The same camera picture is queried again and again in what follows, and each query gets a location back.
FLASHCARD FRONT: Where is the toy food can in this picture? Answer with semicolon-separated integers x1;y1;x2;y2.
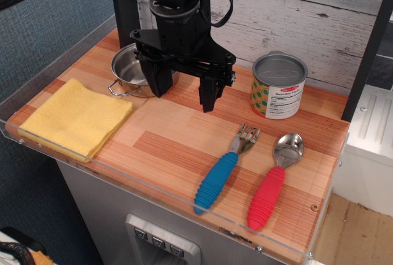
250;50;308;120

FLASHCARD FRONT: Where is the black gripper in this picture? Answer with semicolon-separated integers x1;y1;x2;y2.
130;0;236;113

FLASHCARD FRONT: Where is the silver toy fridge cabinet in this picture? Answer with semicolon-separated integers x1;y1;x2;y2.
56;161;279;264

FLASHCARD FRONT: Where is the small steel pot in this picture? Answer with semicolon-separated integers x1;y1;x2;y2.
107;43;181;98

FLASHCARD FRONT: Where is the red handled spoon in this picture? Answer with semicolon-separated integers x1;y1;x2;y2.
246;133;305;231

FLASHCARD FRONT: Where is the blue handled fork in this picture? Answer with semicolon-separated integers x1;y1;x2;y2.
194;124;260;215

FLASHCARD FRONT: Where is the yellow cloth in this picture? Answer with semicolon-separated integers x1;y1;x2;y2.
18;79;133;163

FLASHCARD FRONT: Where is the dark vertical post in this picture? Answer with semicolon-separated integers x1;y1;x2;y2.
341;0;393;122

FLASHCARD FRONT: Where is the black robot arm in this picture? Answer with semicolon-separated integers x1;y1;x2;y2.
130;0;236;112

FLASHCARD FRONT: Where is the clear acrylic table guard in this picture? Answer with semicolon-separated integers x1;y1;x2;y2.
1;18;349;264

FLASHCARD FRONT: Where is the white toy sink unit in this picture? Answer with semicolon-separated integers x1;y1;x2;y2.
332;85;392;216

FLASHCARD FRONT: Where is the orange plush object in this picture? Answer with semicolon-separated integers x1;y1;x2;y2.
30;251;55;265

